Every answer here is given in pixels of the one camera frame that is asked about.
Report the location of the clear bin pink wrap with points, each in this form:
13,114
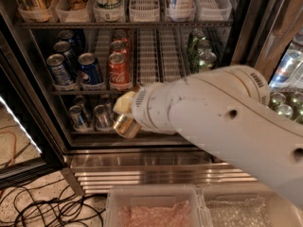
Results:
158,205

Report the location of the clear bin bubble wrap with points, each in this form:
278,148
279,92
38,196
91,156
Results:
249,205

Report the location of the blue pepsi can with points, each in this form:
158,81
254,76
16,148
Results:
89,69

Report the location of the green can front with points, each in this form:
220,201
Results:
206,61

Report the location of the silver can bottom left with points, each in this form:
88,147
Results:
78,118

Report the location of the fridge right glass door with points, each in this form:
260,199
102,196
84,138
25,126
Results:
268,28

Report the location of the white empty tray middle shelf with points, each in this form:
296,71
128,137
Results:
147,59

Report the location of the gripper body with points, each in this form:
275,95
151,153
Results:
146,108

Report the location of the white empty tray top shelf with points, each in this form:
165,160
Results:
144,10

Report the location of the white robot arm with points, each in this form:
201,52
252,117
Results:
225,112

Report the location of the silver blue can front left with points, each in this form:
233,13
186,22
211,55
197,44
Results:
59,69

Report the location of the red coca cola can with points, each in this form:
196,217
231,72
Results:
118,69

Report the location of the white empty tray shelf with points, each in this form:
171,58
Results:
144,10
147,59

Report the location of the orange gold can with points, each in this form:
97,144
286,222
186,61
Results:
126,126

